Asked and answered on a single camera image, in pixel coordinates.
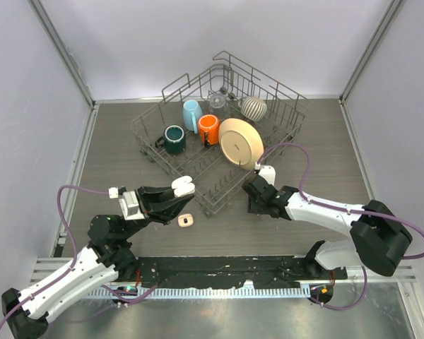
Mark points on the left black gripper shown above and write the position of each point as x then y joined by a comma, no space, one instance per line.
160,203

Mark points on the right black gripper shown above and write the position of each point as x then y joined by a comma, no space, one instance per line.
253,207

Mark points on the white earbud charging case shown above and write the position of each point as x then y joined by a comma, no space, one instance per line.
183,186

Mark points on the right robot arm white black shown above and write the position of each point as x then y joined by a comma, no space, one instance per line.
375,239

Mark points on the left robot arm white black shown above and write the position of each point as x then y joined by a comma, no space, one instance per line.
106,258

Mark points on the dark green mug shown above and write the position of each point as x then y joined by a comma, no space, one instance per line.
173,140

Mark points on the beige plate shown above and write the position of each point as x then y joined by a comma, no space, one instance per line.
240,143

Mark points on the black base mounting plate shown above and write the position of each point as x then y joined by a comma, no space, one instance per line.
226,272

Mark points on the orange mug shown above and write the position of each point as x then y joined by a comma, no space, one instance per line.
208,126

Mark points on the light blue mug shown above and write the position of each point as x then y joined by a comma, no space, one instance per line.
192,112

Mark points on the striped ceramic mug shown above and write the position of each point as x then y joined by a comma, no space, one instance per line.
252,108

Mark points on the clear glass cup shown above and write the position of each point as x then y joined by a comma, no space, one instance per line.
218,106

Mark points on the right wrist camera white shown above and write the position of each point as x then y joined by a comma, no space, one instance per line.
267,172

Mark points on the grey wire dish rack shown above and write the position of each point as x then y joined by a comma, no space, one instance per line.
217,180

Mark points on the white slotted cable duct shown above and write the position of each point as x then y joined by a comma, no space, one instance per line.
245,292

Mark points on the aluminium frame rail front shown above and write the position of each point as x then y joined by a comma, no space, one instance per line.
46,266

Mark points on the aluminium frame post left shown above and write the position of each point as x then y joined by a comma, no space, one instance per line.
62,50

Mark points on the aluminium frame post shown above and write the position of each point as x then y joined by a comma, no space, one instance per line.
62,50
381,30

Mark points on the aluminium frame post right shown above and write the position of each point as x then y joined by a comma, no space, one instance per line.
381,30

